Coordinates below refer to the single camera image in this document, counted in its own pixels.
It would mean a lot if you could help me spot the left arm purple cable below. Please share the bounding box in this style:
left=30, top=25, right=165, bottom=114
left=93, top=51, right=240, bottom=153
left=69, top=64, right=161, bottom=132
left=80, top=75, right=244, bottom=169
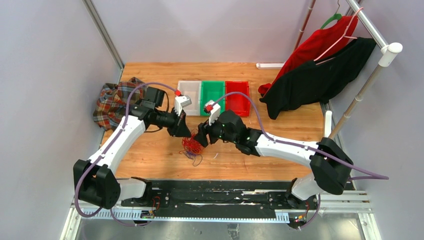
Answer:
left=74, top=82, right=181, bottom=227

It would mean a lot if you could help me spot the metal clothes rack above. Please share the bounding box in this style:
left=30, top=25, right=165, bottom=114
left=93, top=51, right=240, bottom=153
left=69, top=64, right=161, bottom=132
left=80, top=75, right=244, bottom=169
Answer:
left=293, top=0, right=404, bottom=148

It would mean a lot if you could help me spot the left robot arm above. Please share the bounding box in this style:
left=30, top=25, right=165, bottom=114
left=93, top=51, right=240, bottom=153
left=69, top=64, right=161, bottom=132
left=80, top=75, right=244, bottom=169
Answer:
left=73, top=87, right=192, bottom=210

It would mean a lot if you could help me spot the red plastic bin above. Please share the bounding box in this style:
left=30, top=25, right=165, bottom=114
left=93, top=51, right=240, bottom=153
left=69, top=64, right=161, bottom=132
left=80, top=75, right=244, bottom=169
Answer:
left=225, top=81, right=251, bottom=117

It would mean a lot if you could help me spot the black shirt on hanger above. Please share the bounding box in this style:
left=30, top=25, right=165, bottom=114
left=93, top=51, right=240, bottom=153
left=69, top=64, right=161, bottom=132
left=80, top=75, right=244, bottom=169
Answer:
left=260, top=37, right=376, bottom=120

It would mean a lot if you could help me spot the plaid flannel shirt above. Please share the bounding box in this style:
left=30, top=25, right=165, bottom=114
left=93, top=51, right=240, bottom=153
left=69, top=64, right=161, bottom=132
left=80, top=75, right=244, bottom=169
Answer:
left=92, top=77, right=147, bottom=131

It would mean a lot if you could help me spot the white plastic bin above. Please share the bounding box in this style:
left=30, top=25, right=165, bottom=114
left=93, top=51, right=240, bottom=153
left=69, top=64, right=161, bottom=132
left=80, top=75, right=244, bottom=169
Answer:
left=177, top=80, right=202, bottom=116

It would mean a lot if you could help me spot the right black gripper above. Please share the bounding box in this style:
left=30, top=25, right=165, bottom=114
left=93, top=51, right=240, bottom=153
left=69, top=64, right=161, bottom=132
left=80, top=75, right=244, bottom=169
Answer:
left=193, top=112, right=238, bottom=148

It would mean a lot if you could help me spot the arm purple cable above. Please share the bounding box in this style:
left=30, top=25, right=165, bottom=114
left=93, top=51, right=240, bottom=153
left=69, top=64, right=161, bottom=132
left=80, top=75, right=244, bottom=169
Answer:
left=74, top=82, right=181, bottom=227
left=211, top=91, right=390, bottom=230

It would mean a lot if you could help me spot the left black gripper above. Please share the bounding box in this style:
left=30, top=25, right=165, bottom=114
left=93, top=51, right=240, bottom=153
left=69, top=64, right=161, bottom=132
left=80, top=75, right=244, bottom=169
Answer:
left=155, top=107, right=192, bottom=138

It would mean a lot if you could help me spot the pink hanger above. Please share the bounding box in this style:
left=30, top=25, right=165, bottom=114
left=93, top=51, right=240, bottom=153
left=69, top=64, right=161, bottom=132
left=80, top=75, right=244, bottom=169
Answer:
left=313, top=7, right=363, bottom=62

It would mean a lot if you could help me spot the green plastic bin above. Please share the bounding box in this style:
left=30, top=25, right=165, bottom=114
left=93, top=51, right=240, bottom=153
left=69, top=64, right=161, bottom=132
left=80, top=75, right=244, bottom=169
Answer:
left=200, top=81, right=226, bottom=116

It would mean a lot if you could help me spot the green hanger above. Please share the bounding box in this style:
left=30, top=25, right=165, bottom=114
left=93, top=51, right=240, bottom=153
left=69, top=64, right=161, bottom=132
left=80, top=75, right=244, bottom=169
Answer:
left=320, top=0, right=343, bottom=30

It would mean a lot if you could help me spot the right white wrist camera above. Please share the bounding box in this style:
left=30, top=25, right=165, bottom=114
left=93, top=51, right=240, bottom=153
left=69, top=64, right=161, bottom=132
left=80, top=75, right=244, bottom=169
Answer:
left=203, top=101, right=221, bottom=126

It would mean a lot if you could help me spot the white plastic strip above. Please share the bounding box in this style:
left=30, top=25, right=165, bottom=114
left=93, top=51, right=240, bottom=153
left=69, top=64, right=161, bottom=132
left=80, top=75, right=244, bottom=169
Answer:
left=255, top=62, right=285, bottom=70

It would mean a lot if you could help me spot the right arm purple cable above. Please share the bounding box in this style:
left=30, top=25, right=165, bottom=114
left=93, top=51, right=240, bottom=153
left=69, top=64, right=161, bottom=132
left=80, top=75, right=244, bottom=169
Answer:
left=211, top=91, right=390, bottom=230

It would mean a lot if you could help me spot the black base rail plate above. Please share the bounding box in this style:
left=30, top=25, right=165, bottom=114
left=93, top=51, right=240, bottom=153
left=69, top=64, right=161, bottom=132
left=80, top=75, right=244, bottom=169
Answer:
left=121, top=179, right=317, bottom=220

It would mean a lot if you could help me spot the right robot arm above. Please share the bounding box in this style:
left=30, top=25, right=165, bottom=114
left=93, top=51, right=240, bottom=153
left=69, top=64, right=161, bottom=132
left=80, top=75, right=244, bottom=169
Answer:
left=194, top=110, right=353, bottom=209

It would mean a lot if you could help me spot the red cable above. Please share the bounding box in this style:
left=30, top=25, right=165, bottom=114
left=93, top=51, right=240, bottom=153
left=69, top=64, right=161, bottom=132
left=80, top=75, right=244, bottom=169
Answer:
left=179, top=131, right=205, bottom=157

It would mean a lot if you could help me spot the red shirt on hanger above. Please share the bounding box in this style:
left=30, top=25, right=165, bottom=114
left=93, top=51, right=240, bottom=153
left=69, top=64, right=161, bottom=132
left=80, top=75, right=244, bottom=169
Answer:
left=258, top=16, right=358, bottom=103

